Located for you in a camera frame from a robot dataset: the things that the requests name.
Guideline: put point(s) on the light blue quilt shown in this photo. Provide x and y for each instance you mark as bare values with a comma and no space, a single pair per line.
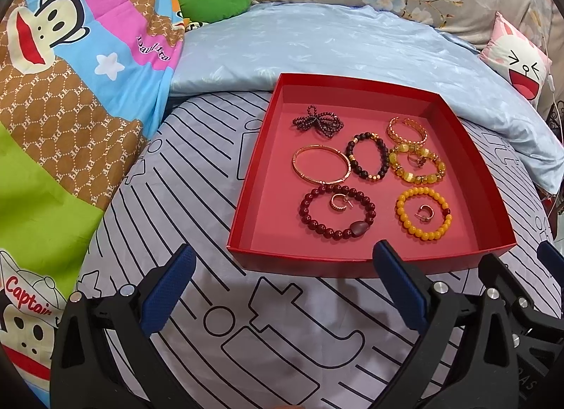
330,38

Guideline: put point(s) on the red cardboard box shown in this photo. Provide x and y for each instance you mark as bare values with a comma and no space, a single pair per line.
286,224

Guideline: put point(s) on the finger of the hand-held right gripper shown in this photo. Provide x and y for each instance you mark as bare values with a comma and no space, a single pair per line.
498,272
550,254

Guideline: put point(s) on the pink cartoon face cushion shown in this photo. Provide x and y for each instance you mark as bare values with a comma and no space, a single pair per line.
520,61

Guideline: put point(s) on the thin gold bangle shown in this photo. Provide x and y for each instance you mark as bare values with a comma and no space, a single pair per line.
299,169

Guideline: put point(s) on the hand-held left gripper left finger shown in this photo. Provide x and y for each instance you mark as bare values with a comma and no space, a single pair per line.
169,290

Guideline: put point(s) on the cartoon monkey blanket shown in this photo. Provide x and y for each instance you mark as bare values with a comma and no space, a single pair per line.
66,105

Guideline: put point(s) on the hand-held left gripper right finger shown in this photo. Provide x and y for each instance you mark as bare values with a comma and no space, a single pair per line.
398,285

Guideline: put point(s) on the gold hoop earring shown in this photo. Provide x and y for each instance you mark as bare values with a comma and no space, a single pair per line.
424,214
416,161
337,204

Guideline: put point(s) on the grey striped bedsheet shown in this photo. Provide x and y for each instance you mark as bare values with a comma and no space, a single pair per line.
198,197

